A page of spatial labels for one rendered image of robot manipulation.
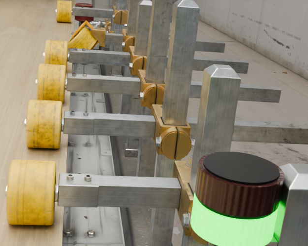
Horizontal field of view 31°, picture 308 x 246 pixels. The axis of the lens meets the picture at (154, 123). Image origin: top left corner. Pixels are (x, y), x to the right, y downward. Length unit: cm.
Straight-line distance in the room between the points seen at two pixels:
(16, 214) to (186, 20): 38
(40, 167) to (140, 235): 46
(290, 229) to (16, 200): 37
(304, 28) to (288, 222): 550
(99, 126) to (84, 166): 65
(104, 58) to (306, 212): 106
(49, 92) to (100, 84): 11
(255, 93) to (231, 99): 60
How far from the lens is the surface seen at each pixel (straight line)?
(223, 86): 62
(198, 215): 39
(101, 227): 128
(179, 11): 85
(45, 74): 114
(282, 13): 632
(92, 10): 214
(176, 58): 86
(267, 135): 99
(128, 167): 138
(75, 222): 129
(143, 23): 135
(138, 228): 112
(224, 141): 64
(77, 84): 116
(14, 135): 100
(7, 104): 116
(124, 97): 166
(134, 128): 93
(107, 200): 70
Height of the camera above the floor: 126
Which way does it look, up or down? 19 degrees down
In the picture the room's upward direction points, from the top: 6 degrees clockwise
